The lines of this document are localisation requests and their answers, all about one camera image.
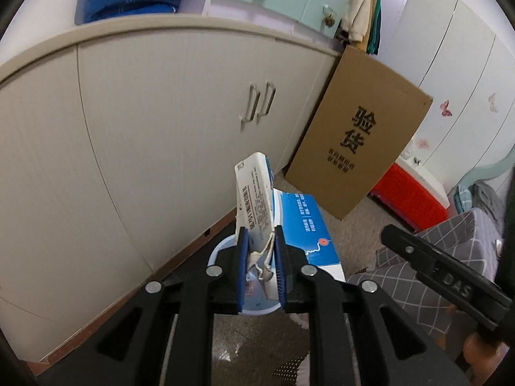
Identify blue white medicine box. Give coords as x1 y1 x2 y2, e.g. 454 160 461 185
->
234 152 348 315

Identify blue plastic trash bin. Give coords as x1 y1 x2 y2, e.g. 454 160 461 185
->
207 234 280 316

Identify grey checked bed sheet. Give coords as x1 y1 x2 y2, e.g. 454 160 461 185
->
347 208 510 338

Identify pink white floor mat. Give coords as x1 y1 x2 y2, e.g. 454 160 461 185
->
271 312 310 385

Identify grey folded blanket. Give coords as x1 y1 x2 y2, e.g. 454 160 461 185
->
453 181 505 234

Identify red storage box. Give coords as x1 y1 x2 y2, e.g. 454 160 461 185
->
370 163 449 232

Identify large cardboard box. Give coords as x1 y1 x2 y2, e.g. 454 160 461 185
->
286 47 433 220

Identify beige low cabinet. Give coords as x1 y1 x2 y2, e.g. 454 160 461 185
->
1 15 338 362

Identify hanging clothes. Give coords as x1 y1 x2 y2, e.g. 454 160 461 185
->
341 0 378 52

